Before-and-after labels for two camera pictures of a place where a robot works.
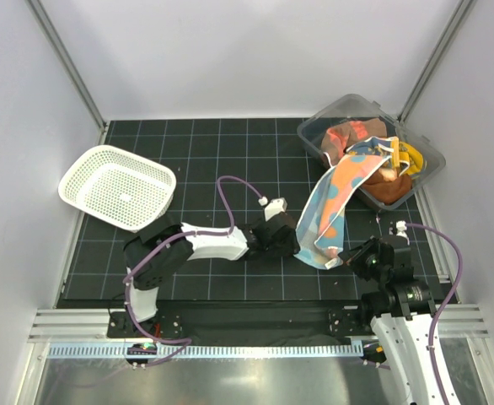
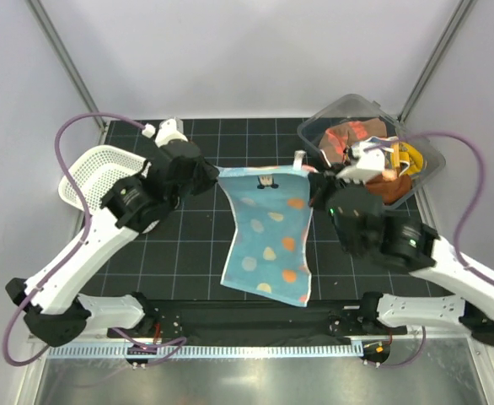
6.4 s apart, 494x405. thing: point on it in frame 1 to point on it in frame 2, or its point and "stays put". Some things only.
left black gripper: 290,248 to 209,176
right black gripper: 353,257 to 319,182
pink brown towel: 336,140 stays put
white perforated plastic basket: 120,187 stays put
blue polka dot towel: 323,217 to 273,214
